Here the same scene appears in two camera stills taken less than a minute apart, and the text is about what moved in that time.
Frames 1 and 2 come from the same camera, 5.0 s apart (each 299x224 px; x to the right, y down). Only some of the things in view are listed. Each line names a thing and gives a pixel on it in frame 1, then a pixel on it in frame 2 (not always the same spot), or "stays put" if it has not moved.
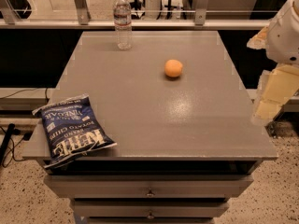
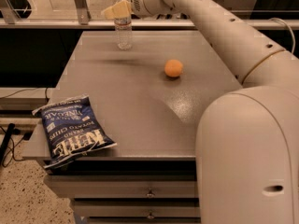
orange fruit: x=173 y=67 stays put
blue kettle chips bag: x=73 y=130 stays put
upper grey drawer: x=149 y=187 stays put
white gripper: x=284 y=36 → x=139 y=4
